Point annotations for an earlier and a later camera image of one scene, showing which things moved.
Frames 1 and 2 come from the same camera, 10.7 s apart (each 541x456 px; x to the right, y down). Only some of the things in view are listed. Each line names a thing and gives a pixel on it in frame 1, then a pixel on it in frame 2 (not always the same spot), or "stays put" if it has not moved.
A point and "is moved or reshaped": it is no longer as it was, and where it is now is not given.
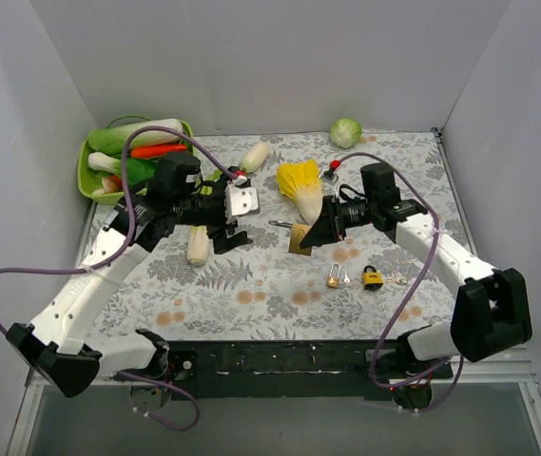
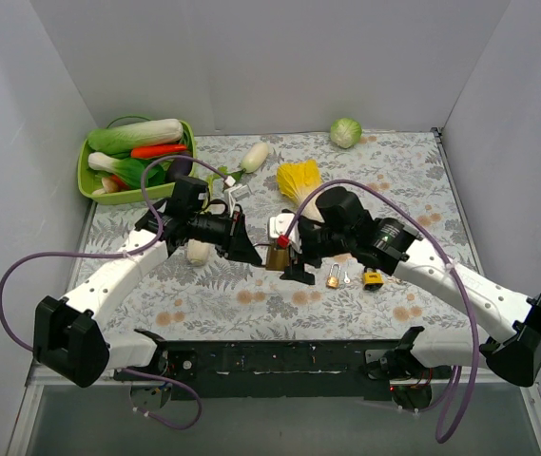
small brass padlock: (333, 282) stays put
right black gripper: (335, 220) to (301, 238)
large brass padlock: (298, 233) is moved or reshaped
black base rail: (277, 369) stays put
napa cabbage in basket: (112, 140) stays put
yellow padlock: (373, 280) stays put
